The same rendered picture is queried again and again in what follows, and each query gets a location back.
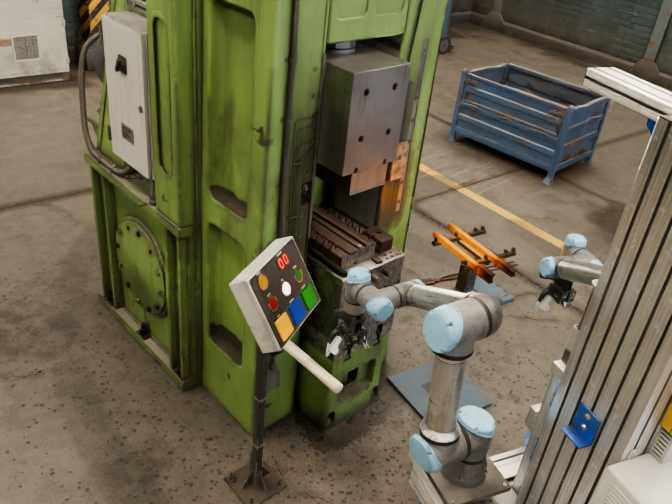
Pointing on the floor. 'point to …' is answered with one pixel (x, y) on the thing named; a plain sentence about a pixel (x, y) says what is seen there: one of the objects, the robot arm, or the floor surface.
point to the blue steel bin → (529, 116)
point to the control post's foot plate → (243, 481)
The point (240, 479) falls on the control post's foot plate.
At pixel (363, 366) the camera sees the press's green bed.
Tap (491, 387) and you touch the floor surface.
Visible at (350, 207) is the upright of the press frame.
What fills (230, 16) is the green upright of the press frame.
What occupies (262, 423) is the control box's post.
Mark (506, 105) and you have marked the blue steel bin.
